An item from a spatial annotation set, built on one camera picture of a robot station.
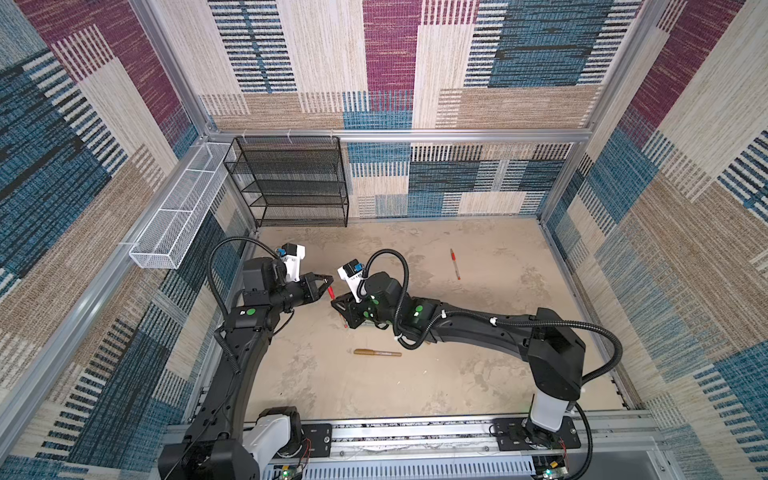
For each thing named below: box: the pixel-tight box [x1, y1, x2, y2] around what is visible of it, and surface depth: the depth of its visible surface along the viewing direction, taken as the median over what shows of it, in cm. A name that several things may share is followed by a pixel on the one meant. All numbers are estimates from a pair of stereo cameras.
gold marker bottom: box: [353, 348, 402, 357], surface depth 89 cm
